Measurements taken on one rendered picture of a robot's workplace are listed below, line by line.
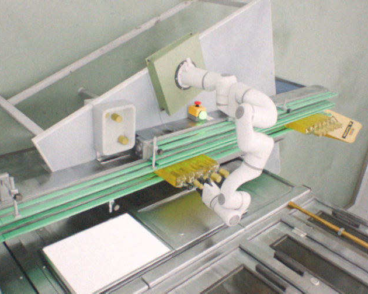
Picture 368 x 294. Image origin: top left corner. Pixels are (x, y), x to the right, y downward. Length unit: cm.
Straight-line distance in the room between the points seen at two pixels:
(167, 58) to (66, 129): 57
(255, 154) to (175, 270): 54
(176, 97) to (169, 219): 61
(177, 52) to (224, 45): 42
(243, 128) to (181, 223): 56
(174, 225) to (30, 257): 60
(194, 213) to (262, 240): 33
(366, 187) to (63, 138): 696
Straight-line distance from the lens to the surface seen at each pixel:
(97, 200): 169
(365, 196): 814
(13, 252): 167
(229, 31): 219
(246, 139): 140
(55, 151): 171
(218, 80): 171
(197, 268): 155
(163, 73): 181
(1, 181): 153
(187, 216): 177
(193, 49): 193
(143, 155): 181
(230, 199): 148
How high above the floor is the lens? 216
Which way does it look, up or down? 40 degrees down
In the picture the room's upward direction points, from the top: 119 degrees clockwise
